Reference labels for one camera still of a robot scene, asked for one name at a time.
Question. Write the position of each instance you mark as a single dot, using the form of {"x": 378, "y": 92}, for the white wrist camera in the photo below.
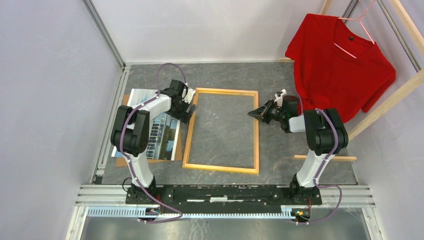
{"x": 188, "y": 95}
{"x": 278, "y": 97}

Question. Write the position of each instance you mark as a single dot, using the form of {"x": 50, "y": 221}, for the yellow wooden picture frame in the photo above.
{"x": 256, "y": 134}

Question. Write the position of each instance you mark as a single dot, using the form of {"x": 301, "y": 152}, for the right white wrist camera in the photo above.
{"x": 278, "y": 97}

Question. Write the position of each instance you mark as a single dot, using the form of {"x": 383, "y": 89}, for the aluminium rail frame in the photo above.
{"x": 109, "y": 201}

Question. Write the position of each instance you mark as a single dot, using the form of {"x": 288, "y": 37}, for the brown cardboard backing board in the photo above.
{"x": 165, "y": 144}

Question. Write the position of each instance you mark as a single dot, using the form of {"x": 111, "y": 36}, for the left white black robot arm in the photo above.
{"x": 133, "y": 124}

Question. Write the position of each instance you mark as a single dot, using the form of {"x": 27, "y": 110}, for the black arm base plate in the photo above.
{"x": 225, "y": 199}

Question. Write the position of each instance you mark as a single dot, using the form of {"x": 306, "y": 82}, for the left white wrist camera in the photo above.
{"x": 188, "y": 95}

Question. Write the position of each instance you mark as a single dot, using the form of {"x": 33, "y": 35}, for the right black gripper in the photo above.
{"x": 258, "y": 113}

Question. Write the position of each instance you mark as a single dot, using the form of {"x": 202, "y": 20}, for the red t-shirt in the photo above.
{"x": 334, "y": 68}

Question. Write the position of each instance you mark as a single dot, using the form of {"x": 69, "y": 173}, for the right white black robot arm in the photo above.
{"x": 325, "y": 134}

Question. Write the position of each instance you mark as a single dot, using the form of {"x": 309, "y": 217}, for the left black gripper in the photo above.
{"x": 184, "y": 117}

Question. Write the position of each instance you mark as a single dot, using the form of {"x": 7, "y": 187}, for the building photo print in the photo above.
{"x": 138, "y": 96}

